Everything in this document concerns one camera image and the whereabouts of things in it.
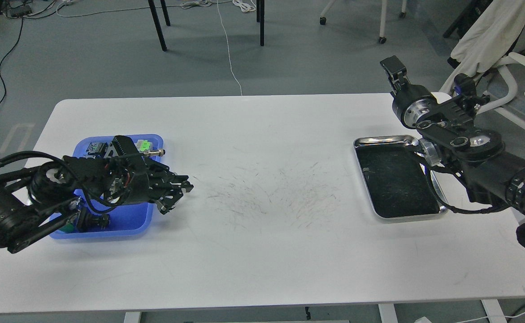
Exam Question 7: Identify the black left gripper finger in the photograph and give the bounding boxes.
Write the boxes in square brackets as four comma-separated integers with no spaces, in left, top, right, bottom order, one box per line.
[153,188,184,214]
[148,166,194,192]

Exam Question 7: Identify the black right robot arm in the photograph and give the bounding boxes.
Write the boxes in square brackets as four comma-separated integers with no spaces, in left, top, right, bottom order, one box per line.
[380,56,525,248]

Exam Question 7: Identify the beige cloth on chair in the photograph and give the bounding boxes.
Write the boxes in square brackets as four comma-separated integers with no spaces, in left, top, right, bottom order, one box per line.
[440,0,525,93]

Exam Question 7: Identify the black switch contact block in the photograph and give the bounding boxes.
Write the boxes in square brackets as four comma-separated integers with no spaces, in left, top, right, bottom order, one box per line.
[76,209,111,232]

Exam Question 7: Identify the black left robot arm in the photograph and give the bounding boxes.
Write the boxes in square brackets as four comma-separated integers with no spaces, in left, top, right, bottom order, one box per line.
[0,135,193,253]

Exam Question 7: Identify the white floor cable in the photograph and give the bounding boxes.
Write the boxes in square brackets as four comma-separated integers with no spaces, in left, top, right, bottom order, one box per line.
[217,0,243,96]

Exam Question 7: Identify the red push button switch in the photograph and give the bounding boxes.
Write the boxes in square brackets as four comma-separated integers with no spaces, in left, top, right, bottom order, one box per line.
[85,142,108,158]

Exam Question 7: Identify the white caster chair legs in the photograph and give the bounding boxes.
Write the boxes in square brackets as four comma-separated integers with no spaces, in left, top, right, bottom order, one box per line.
[319,0,408,44]

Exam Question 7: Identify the black table legs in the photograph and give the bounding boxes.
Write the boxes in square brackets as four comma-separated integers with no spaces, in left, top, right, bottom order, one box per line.
[148,0,265,52]

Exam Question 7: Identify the green push button switch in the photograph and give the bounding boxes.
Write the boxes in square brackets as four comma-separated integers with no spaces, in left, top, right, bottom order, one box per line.
[58,215,80,234]

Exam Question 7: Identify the blue plastic tray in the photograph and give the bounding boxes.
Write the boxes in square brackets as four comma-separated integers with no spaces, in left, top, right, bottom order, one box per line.
[49,134,164,240]

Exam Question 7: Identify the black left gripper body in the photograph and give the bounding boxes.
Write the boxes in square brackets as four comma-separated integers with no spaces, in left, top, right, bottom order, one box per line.
[103,157,164,205]

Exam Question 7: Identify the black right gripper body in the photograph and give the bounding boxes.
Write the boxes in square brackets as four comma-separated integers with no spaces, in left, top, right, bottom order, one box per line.
[391,85,437,129]

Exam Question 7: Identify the green grey switch part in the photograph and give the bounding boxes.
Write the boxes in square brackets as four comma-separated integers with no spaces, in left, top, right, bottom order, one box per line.
[135,140,153,152]

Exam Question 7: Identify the steel tray with black mat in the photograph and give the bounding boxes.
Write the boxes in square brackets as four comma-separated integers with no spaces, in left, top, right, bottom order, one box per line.
[354,135,448,222]

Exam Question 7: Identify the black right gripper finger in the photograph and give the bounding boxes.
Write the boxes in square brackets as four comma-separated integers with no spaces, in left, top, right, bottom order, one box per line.
[380,56,411,97]

